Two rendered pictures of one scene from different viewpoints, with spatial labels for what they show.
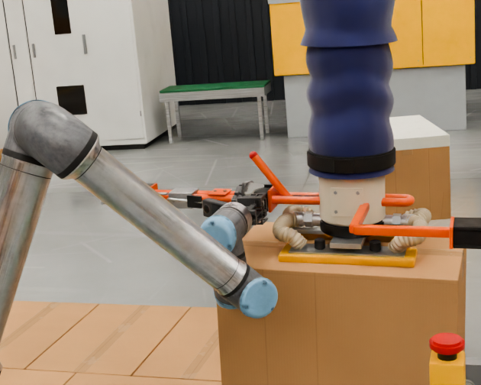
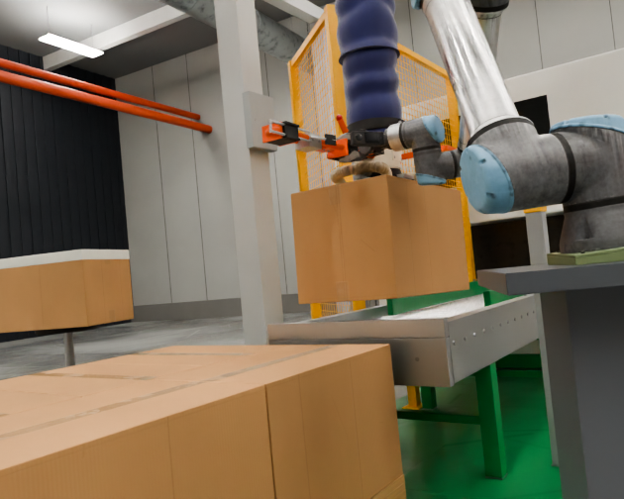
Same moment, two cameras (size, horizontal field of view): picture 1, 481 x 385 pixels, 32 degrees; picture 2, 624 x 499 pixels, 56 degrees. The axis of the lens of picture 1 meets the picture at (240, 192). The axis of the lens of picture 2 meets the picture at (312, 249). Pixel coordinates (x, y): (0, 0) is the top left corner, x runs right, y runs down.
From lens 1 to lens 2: 275 cm
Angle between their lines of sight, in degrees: 73
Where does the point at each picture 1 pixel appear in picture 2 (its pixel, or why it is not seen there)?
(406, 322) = (451, 217)
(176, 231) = not seen: hidden behind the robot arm
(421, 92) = not seen: outside the picture
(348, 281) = (433, 189)
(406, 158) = (107, 266)
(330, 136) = (392, 104)
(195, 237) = not seen: hidden behind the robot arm
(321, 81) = (381, 69)
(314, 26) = (377, 34)
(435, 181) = (124, 287)
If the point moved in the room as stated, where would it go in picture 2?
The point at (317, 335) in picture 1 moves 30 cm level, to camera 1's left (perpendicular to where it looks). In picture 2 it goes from (427, 228) to (415, 224)
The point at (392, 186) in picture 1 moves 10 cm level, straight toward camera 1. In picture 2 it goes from (101, 289) to (114, 288)
